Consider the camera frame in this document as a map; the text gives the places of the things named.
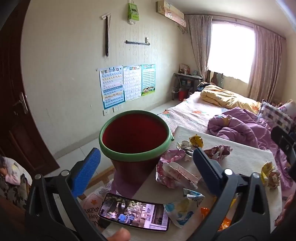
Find patterned bed sheet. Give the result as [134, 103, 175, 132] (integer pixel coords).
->
[157, 91, 232, 133]

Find air conditioner pink cover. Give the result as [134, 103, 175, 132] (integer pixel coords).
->
[155, 0, 187, 28]

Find narrow pink curtain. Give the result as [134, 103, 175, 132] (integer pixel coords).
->
[187, 15, 213, 78]

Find printed cloth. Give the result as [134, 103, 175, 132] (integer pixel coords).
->
[0, 155, 33, 209]

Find pink foil wrapper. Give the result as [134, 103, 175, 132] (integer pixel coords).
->
[156, 148, 201, 189]

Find dark clothes by window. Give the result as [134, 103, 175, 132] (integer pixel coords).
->
[209, 71, 225, 88]

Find white chart wall poster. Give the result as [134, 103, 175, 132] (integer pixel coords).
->
[123, 65, 142, 101]

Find small yellow snack wrapper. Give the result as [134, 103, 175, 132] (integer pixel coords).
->
[188, 134, 204, 149]

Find orange wrapper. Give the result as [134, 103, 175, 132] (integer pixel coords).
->
[200, 199, 238, 232]

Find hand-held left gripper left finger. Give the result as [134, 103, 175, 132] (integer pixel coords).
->
[25, 147, 109, 241]

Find smartphone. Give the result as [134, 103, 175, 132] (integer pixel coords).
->
[98, 192, 171, 232]

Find red bucket green rim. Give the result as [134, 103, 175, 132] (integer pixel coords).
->
[99, 110, 174, 190]

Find blue white wrapper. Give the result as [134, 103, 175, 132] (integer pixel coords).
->
[164, 188, 205, 229]

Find red bin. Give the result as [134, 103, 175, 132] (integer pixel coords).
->
[178, 88, 189, 101]

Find white fleece mat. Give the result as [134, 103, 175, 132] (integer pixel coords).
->
[136, 125, 282, 241]

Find blue alphabet wall poster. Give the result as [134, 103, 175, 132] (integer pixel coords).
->
[99, 65, 126, 110]

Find maroon white wrapper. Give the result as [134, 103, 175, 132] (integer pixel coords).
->
[203, 145, 233, 161]

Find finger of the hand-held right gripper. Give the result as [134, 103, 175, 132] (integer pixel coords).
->
[270, 126, 296, 167]

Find checkered pillow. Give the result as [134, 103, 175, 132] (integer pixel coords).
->
[257, 100, 294, 133]

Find pink pillow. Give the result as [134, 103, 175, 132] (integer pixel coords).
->
[277, 100, 296, 121]

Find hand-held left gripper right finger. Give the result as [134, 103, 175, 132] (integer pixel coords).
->
[185, 147, 272, 241]

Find yellow quilt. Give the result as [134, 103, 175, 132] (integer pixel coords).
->
[200, 85, 262, 114]

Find metal door handle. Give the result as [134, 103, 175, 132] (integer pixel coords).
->
[13, 91, 28, 114]

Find silver wrapper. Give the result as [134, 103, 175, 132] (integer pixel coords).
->
[176, 140, 195, 160]

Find small grey desk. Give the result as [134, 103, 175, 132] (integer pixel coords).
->
[173, 72, 204, 101]

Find wide pink curtain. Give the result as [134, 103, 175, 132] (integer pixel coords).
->
[247, 24, 287, 102]

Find wooden stool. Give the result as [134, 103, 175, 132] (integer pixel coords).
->
[77, 167, 116, 201]

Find floral mat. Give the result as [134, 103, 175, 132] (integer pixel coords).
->
[83, 185, 109, 230]

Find green wall pouch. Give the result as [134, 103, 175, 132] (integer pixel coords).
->
[127, 0, 140, 25]

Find teal number wall poster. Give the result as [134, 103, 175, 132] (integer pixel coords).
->
[141, 64, 156, 96]

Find person's left hand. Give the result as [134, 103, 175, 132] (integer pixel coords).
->
[105, 227, 131, 241]

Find dark hanging stick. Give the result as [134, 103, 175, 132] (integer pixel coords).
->
[101, 13, 112, 57]

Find person's right hand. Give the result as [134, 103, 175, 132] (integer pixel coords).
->
[275, 193, 296, 227]

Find dark blue cloth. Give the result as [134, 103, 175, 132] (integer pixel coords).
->
[196, 82, 212, 92]

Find dark wooden door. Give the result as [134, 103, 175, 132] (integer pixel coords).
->
[0, 0, 60, 176]

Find purple quilt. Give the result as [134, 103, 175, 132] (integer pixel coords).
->
[207, 107, 296, 200]

